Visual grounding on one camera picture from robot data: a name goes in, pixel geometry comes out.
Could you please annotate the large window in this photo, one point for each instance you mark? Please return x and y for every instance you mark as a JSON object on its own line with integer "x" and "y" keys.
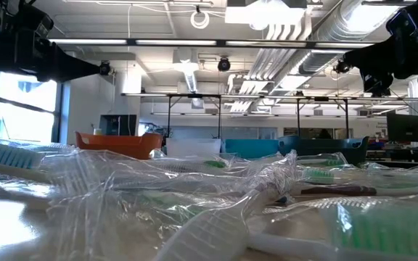
{"x": 24, "y": 119}

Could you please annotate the dark office desk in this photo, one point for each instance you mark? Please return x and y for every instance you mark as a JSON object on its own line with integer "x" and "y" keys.
{"x": 394, "y": 154}

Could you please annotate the black rig frame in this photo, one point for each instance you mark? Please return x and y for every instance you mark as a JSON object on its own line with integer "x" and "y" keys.
{"x": 219, "y": 119}
{"x": 298, "y": 119}

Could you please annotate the teal plastic bin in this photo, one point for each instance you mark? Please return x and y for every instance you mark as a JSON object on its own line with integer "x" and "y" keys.
{"x": 250, "y": 148}

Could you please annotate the black hanging camera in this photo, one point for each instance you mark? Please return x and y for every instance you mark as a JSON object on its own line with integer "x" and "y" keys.
{"x": 340, "y": 67}
{"x": 104, "y": 68}
{"x": 224, "y": 64}

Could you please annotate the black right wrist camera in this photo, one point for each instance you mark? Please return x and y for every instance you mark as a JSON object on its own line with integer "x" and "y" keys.
{"x": 401, "y": 22}

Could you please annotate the yellow-green cup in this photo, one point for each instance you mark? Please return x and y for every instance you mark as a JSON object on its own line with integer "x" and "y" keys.
{"x": 97, "y": 132}

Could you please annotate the clear plastic bin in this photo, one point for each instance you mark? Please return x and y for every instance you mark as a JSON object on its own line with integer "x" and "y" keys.
{"x": 192, "y": 148}

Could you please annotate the white ceiling light panel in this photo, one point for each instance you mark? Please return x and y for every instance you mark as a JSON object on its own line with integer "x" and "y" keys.
{"x": 260, "y": 15}

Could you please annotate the orange plastic bin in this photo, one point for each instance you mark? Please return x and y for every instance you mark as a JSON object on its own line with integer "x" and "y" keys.
{"x": 122, "y": 146}

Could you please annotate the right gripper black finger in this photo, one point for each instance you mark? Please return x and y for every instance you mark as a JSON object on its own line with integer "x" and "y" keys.
{"x": 379, "y": 49}
{"x": 379, "y": 64}

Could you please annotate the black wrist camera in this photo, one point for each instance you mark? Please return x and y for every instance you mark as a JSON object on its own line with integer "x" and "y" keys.
{"x": 401, "y": 22}
{"x": 31, "y": 21}

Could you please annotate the black computer monitor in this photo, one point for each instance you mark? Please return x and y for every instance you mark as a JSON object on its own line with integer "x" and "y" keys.
{"x": 406, "y": 127}

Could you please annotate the person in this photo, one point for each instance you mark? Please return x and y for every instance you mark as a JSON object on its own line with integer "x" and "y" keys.
{"x": 324, "y": 134}

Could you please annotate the purple wrapped toothbrush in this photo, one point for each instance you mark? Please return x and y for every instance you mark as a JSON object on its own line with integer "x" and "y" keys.
{"x": 209, "y": 232}
{"x": 339, "y": 190}

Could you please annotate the silver ventilation duct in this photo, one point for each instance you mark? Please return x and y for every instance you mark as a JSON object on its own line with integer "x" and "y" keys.
{"x": 357, "y": 18}

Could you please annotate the dark slate plastic bin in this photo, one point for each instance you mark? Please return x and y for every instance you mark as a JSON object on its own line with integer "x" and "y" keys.
{"x": 325, "y": 150}

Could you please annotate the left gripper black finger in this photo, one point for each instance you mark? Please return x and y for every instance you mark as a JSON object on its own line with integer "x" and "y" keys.
{"x": 64, "y": 74}
{"x": 67, "y": 59}

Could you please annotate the overhead light bar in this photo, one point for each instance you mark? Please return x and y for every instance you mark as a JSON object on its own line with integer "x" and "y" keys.
{"x": 176, "y": 42}

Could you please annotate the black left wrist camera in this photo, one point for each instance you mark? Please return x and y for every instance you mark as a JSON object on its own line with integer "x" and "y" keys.
{"x": 31, "y": 21}

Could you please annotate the dark cabinet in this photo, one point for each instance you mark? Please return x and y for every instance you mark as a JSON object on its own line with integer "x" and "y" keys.
{"x": 118, "y": 125}

